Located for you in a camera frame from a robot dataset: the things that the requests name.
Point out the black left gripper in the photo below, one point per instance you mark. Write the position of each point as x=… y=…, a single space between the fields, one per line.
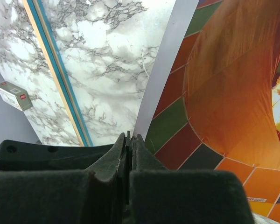
x=21 y=156

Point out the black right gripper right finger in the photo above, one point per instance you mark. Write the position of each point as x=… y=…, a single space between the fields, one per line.
x=162 y=196

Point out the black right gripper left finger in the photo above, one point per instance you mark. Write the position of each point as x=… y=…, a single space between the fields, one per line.
x=94 y=195

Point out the colourful balloon photo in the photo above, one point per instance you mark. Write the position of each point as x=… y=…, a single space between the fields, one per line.
x=213 y=98

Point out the wooden picture frame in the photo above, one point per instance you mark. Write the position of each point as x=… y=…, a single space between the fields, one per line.
x=45 y=37

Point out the small white cardboard box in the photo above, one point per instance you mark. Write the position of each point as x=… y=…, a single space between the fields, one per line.
x=15 y=96

